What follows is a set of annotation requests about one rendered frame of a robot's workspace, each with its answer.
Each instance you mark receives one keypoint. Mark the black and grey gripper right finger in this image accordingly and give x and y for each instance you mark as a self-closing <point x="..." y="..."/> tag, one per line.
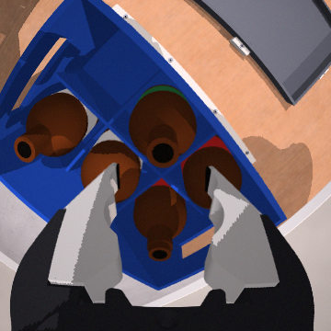
<point x="251" y="260"/>

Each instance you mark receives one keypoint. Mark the blue plastic crate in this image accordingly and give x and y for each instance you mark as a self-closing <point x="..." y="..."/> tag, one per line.
<point x="103" y="63"/>

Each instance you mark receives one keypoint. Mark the brown glass bottle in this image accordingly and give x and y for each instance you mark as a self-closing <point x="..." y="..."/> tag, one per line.
<point x="212" y="153"/>
<point x="163" y="118"/>
<point x="161" y="214"/>
<point x="56" y="124"/>
<point x="110" y="149"/>

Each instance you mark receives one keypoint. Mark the dark grey tray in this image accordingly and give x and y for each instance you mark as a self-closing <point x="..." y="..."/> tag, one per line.
<point x="291" y="38"/>

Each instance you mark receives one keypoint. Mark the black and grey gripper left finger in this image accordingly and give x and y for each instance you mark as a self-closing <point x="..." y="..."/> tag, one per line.
<point x="74" y="259"/>

